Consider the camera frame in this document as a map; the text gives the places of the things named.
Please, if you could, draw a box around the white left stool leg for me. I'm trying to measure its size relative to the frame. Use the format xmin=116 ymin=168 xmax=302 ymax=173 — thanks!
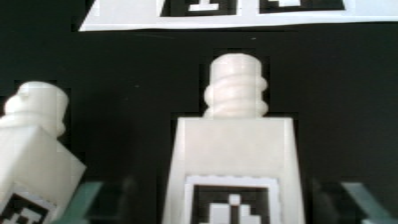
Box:
xmin=0 ymin=81 xmax=86 ymax=224

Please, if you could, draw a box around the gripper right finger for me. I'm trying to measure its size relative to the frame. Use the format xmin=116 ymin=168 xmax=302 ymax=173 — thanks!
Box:
xmin=341 ymin=182 xmax=398 ymax=224

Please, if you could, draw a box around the white middle stool leg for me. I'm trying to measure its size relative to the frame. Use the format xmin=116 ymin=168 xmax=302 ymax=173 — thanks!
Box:
xmin=162 ymin=53 xmax=306 ymax=224

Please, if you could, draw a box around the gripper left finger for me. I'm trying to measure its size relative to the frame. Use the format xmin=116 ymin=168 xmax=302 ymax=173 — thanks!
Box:
xmin=52 ymin=182 xmax=103 ymax=224

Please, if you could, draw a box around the white stool leg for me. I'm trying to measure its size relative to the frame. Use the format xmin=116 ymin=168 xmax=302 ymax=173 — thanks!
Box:
xmin=162 ymin=53 xmax=306 ymax=224
xmin=0 ymin=81 xmax=86 ymax=224

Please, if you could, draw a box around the white marker sheet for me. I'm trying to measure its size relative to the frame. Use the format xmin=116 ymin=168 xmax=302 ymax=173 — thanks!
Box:
xmin=78 ymin=0 xmax=398 ymax=32

